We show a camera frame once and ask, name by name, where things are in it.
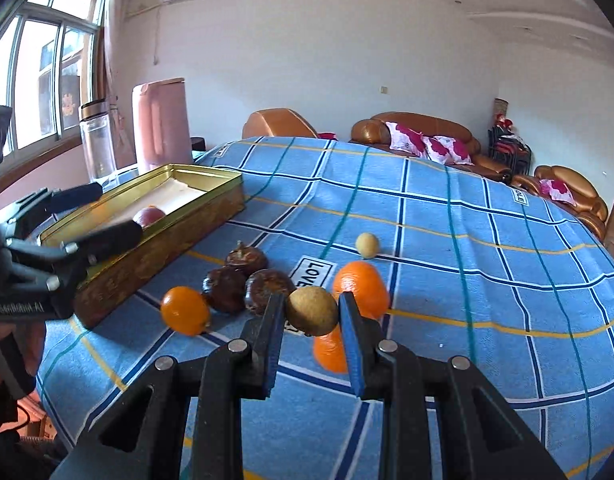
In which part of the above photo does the blue checked tablecloth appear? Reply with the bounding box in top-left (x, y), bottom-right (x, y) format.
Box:
top-left (37, 136), bottom-right (614, 480)

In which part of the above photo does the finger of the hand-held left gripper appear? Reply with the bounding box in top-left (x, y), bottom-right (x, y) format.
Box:
top-left (7, 220), bottom-right (144, 291)
top-left (2, 182), bottom-right (104, 231)

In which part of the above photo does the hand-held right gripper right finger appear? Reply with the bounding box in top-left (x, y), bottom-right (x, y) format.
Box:
top-left (337, 291), bottom-right (570, 480)

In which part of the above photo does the mandarin orange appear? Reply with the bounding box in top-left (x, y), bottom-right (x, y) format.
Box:
top-left (313, 325), bottom-right (348, 374)
top-left (333, 260), bottom-right (390, 321)

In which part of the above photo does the brown leather sofa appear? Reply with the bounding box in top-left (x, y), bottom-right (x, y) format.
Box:
top-left (350, 112), bottom-right (512, 183)

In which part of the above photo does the pink floral pillow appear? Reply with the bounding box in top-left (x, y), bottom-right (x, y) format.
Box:
top-left (539, 178), bottom-right (576, 206)
top-left (422, 135), bottom-right (475, 166)
top-left (384, 121), bottom-right (430, 156)

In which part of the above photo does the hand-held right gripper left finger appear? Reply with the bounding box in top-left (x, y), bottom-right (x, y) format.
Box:
top-left (49, 292), bottom-right (288, 480)

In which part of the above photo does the person's left hand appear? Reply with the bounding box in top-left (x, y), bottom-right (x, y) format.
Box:
top-left (9, 321), bottom-right (48, 378)

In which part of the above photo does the window with white frame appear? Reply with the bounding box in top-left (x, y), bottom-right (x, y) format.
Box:
top-left (0, 0), bottom-right (110, 161)

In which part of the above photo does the stack of dark chairs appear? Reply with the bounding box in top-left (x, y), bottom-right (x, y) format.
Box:
top-left (488, 122), bottom-right (532, 173)

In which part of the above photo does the small oval orange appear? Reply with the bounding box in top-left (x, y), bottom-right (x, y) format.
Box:
top-left (160, 286), bottom-right (211, 337)

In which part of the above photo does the small tan longan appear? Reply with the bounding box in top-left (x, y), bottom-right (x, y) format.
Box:
top-left (356, 232), bottom-right (380, 260)

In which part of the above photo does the brown leather armchair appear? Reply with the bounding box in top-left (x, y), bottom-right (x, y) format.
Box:
top-left (512, 165), bottom-right (608, 241)
top-left (242, 108), bottom-right (318, 140)

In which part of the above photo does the gold rectangular tin box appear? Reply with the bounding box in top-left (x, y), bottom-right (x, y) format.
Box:
top-left (38, 163), bottom-right (246, 330)

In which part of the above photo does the clear glass bottle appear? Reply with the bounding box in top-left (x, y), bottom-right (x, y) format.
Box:
top-left (79, 99), bottom-right (120, 183)

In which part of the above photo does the pink curtain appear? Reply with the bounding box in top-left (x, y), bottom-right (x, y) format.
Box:
top-left (104, 0), bottom-right (134, 111)

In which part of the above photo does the pink electric kettle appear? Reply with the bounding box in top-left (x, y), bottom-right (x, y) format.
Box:
top-left (132, 78), bottom-right (192, 173)

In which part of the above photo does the dark red round fruit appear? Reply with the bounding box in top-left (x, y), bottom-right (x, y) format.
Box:
top-left (133, 206), bottom-right (166, 229)

